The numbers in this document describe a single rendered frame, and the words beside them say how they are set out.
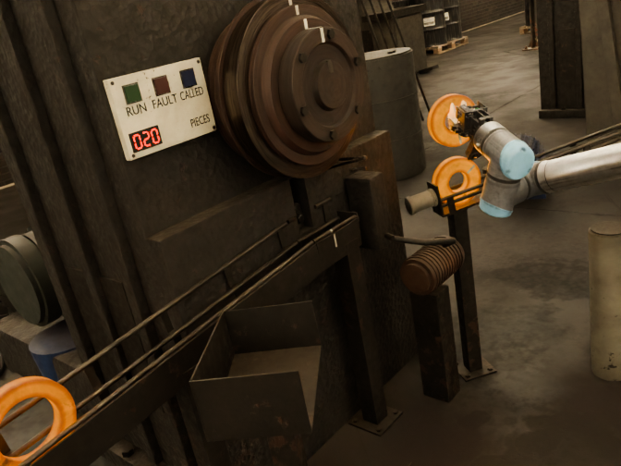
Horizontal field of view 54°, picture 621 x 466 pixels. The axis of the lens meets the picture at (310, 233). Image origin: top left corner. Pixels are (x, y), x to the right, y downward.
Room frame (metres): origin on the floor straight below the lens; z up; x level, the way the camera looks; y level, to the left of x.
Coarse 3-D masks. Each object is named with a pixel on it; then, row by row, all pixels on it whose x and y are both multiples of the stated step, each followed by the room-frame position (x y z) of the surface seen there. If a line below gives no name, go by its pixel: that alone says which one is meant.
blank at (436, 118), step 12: (444, 96) 1.81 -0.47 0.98; (456, 96) 1.80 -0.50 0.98; (432, 108) 1.80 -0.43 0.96; (444, 108) 1.79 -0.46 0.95; (432, 120) 1.79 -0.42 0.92; (444, 120) 1.79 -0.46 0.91; (432, 132) 1.79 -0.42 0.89; (444, 132) 1.79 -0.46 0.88; (444, 144) 1.79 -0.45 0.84; (456, 144) 1.80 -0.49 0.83
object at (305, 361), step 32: (224, 320) 1.20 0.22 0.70; (256, 320) 1.20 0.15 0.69; (288, 320) 1.19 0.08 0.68; (224, 352) 1.15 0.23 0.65; (256, 352) 1.20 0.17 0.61; (288, 352) 1.18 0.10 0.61; (320, 352) 1.15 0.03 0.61; (192, 384) 0.96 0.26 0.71; (224, 384) 0.95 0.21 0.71; (256, 384) 0.94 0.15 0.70; (288, 384) 0.93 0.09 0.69; (224, 416) 0.95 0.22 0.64; (256, 416) 0.94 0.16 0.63; (288, 416) 0.93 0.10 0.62; (288, 448) 1.06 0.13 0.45
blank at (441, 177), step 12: (456, 156) 1.84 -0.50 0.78; (444, 168) 1.81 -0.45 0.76; (456, 168) 1.82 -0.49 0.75; (468, 168) 1.83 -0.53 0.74; (432, 180) 1.83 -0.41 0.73; (444, 180) 1.81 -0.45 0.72; (468, 180) 1.83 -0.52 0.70; (480, 180) 1.83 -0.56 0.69; (444, 192) 1.81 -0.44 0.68; (468, 192) 1.83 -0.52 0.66; (456, 204) 1.82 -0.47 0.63
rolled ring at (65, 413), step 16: (16, 384) 0.99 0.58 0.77; (32, 384) 1.00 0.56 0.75; (48, 384) 1.02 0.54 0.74; (0, 400) 0.95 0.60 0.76; (16, 400) 0.97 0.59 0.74; (64, 400) 1.03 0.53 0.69; (0, 416) 0.95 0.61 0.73; (64, 416) 1.02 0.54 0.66; (0, 464) 0.92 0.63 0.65; (16, 464) 0.94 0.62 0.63
